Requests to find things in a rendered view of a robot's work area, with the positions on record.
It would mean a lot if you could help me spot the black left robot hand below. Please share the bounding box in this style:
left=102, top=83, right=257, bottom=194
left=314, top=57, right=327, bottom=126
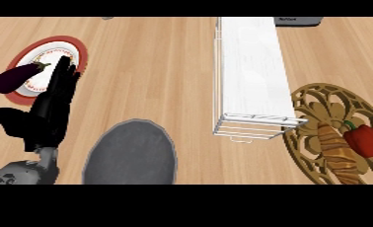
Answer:
left=0, top=55, right=81, bottom=153

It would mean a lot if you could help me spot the red oval placemat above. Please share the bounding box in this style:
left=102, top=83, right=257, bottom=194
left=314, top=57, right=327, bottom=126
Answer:
left=3, top=35, right=90, bottom=107

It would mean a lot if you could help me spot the dark grey oval placemat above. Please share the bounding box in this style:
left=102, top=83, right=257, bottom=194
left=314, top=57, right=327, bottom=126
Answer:
left=80, top=118, right=180, bottom=186

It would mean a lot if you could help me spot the red bell pepper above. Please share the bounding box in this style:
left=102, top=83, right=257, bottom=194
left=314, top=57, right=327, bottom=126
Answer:
left=342, top=119, right=373, bottom=159

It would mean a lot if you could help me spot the white plate with red pattern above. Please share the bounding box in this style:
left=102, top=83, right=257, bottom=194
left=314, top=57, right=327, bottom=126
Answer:
left=15, top=40, right=80, bottom=98

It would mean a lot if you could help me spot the dark purple eggplant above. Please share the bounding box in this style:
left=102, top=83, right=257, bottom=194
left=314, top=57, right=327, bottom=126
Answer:
left=0, top=61, right=53, bottom=95

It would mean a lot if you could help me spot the dark grey appliance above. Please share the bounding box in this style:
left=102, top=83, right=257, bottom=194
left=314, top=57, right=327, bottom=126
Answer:
left=274, top=17, right=323, bottom=28

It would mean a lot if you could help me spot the brown braided bread loaf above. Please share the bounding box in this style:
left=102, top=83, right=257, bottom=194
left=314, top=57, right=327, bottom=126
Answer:
left=316, top=121, right=366, bottom=186

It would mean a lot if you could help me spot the white wire tiered shelf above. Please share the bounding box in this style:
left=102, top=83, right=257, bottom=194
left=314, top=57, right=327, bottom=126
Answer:
left=211, top=17, right=310, bottom=144

